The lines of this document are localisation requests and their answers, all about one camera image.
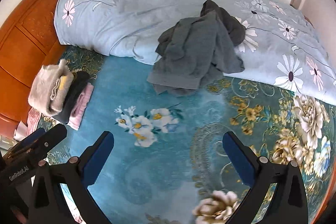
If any folded beige fuzzy sweater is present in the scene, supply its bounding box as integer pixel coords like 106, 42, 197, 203
28, 59, 74, 117

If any teal floral bed sheet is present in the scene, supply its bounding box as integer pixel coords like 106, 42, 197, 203
34, 44, 336, 224

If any folded pink garment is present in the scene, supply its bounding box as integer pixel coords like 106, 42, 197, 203
66, 82, 94, 131

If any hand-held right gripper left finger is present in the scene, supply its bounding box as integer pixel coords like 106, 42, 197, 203
28, 131, 114, 224

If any light blue floral duvet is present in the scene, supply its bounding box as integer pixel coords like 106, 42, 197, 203
54, 0, 330, 105

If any pink white knitted cloth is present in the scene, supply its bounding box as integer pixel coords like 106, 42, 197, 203
26, 107, 42, 135

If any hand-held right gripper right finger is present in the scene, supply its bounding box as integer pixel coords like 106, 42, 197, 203
223, 132, 309, 224

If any folded dark garment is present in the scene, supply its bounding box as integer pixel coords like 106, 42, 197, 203
56, 70, 91, 125

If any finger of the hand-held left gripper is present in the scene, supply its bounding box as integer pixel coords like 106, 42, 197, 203
26, 124, 68, 164
10, 128, 46, 152

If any grey knit sweater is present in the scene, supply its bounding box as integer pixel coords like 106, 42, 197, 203
147, 10, 246, 96

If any orange wooden headboard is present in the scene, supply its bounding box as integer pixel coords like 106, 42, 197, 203
0, 0, 112, 140

